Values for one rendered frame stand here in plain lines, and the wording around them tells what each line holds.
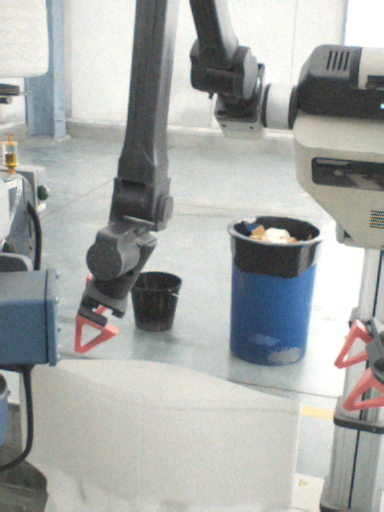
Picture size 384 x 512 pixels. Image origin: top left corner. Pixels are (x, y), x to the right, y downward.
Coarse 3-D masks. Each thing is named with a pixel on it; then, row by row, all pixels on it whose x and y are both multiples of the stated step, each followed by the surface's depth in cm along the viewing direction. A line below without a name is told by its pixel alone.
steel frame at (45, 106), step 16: (48, 0) 896; (48, 16) 902; (48, 32) 909; (48, 48) 915; (48, 64) 922; (32, 80) 934; (48, 80) 929; (32, 96) 940; (48, 96) 936; (32, 112) 946; (48, 112) 943; (64, 112) 951; (32, 128) 951; (48, 128) 950; (64, 128) 957
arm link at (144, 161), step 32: (160, 0) 89; (160, 32) 91; (160, 64) 93; (128, 96) 96; (160, 96) 95; (128, 128) 97; (160, 128) 97; (128, 160) 98; (160, 160) 99; (128, 192) 101; (160, 192) 101
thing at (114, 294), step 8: (136, 272) 105; (96, 280) 106; (112, 280) 104; (120, 280) 104; (128, 280) 105; (88, 288) 105; (96, 288) 106; (104, 288) 105; (112, 288) 105; (120, 288) 105; (128, 288) 106; (88, 296) 103; (96, 296) 104; (104, 296) 105; (112, 296) 106; (120, 296) 106; (128, 296) 109; (104, 304) 103; (112, 304) 104; (120, 304) 106; (112, 312) 104; (120, 312) 104
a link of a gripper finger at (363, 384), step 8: (368, 344) 98; (376, 344) 97; (368, 352) 97; (376, 352) 96; (376, 360) 95; (376, 368) 95; (368, 376) 94; (376, 376) 93; (360, 384) 95; (368, 384) 94; (376, 384) 94; (352, 392) 97; (360, 392) 96; (352, 400) 97; (368, 400) 98; (376, 400) 97; (344, 408) 98; (352, 408) 98; (360, 408) 98
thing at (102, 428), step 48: (48, 384) 117; (96, 384) 111; (144, 384) 120; (192, 384) 117; (48, 432) 121; (96, 432) 114; (144, 432) 110; (192, 432) 109; (240, 432) 109; (288, 432) 109; (48, 480) 121; (96, 480) 117; (144, 480) 113; (192, 480) 112; (240, 480) 112; (288, 480) 112
